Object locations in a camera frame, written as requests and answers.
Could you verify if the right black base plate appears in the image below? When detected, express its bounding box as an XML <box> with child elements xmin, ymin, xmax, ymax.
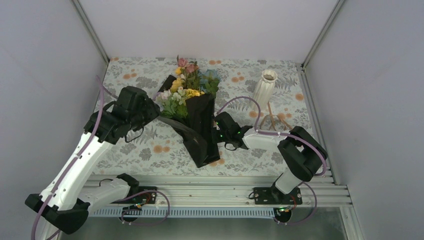
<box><xmin>252</xmin><ymin>187</ymin><xmax>303</xmax><ymax>205</ymax></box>

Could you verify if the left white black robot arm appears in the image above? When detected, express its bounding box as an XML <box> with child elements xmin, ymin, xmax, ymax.
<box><xmin>25</xmin><ymin>86</ymin><xmax>160</xmax><ymax>235</ymax></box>

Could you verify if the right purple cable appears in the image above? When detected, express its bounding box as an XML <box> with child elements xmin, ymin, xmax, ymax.
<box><xmin>214</xmin><ymin>96</ymin><xmax>329</xmax><ymax>227</ymax></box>

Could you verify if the colourful artificial flower bouquet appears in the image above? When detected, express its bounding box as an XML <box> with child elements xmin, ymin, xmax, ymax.
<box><xmin>154</xmin><ymin>56</ymin><xmax>221</xmax><ymax>124</ymax></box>

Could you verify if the black wrapping paper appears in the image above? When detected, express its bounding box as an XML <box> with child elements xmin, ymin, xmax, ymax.
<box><xmin>156</xmin><ymin>75</ymin><xmax>220</xmax><ymax>168</ymax></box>

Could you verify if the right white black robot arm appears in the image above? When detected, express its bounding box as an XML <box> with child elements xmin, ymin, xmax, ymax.
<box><xmin>212</xmin><ymin>112</ymin><xmax>328</xmax><ymax>204</ymax></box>

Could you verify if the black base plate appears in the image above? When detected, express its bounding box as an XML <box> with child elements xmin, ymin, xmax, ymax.
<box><xmin>128</xmin><ymin>186</ymin><xmax>158</xmax><ymax>205</ymax></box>
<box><xmin>252</xmin><ymin>187</ymin><xmax>303</xmax><ymax>205</ymax></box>

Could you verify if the vertical aluminium post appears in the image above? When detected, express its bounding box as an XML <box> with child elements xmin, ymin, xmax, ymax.
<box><xmin>301</xmin><ymin>0</ymin><xmax>345</xmax><ymax>69</ymax></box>
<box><xmin>70</xmin><ymin>0</ymin><xmax>110</xmax><ymax>65</ymax></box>

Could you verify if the floral patterned table mat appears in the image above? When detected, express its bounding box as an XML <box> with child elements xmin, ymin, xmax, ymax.
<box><xmin>94</xmin><ymin>57</ymin><xmax>312</xmax><ymax>177</ymax></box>

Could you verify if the aluminium rail frame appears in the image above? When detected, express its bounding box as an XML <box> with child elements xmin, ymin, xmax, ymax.
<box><xmin>56</xmin><ymin>62</ymin><xmax>353</xmax><ymax>219</ymax></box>

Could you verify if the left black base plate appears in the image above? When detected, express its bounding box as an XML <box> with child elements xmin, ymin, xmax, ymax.
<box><xmin>128</xmin><ymin>186</ymin><xmax>158</xmax><ymax>205</ymax></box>

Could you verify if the left vertical aluminium post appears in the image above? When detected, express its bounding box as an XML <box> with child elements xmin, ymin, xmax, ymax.
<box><xmin>70</xmin><ymin>0</ymin><xmax>110</xmax><ymax>65</ymax></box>

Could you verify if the tan raffia ribbon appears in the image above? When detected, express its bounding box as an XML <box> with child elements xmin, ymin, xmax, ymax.
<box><xmin>259</xmin><ymin>102</ymin><xmax>293</xmax><ymax>131</ymax></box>

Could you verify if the right vertical aluminium post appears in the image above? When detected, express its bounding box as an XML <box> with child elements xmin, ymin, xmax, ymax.
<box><xmin>301</xmin><ymin>0</ymin><xmax>345</xmax><ymax>69</ymax></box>

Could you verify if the white ribbed ceramic vase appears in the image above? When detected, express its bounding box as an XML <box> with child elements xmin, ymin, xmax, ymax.
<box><xmin>251</xmin><ymin>69</ymin><xmax>278</xmax><ymax>112</ymax></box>

